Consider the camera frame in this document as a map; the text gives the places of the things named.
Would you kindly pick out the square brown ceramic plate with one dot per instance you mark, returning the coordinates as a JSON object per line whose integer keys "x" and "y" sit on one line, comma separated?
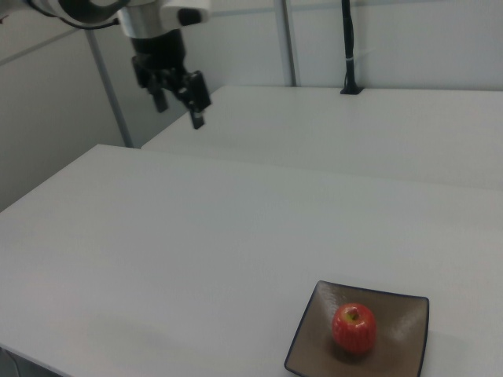
{"x": 310, "y": 345}

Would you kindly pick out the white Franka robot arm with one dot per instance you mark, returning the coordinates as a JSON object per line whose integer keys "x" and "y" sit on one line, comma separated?
{"x": 157, "y": 15}

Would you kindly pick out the red apple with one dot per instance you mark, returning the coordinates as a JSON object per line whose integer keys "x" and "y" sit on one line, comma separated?
{"x": 353, "y": 329}

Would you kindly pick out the black camera stand pole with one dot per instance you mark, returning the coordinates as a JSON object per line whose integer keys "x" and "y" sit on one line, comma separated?
{"x": 349, "y": 47}

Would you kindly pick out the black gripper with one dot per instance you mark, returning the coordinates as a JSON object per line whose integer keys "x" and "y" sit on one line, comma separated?
{"x": 159, "y": 51}

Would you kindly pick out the grey metal partition post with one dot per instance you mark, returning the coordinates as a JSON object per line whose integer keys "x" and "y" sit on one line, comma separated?
{"x": 112, "y": 94}
{"x": 290, "y": 43}

